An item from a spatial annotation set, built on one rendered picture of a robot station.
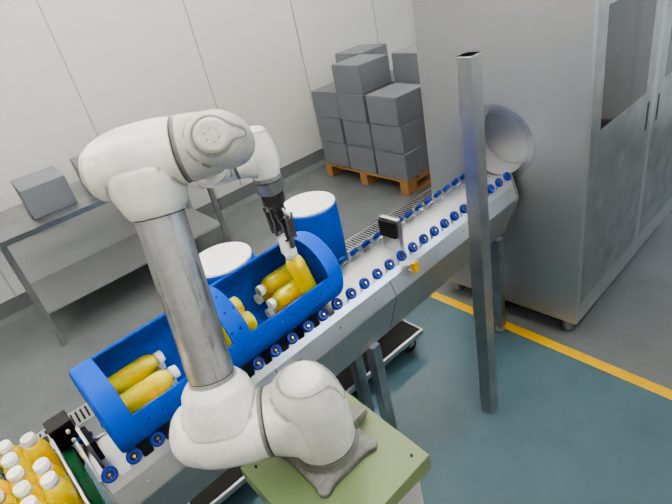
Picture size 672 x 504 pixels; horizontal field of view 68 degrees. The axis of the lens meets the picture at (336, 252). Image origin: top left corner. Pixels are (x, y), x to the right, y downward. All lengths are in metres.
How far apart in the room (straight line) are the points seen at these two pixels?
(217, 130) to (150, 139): 0.13
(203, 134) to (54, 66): 3.87
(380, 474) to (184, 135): 0.84
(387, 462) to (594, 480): 1.42
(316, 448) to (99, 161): 0.72
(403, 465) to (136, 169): 0.86
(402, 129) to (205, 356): 3.73
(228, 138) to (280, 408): 0.55
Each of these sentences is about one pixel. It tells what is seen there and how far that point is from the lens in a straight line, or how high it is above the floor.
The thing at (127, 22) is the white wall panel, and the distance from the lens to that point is 4.95.
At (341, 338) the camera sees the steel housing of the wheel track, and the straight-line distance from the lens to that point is 1.91.
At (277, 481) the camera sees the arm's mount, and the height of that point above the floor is 1.05.
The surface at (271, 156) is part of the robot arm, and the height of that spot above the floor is 1.59.
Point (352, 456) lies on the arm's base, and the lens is 1.25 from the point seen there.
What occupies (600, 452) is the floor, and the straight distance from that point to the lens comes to 2.63.
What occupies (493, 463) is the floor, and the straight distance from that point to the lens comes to 2.54.
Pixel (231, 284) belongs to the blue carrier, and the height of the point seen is 1.14.
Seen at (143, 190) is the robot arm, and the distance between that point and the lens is 1.00.
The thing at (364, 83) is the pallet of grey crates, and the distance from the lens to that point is 4.78.
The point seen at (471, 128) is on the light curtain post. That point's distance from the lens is 1.87.
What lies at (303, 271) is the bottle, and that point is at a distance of 1.73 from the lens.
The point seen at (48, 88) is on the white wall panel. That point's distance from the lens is 4.76.
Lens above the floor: 2.07
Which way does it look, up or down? 30 degrees down
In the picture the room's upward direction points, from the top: 13 degrees counter-clockwise
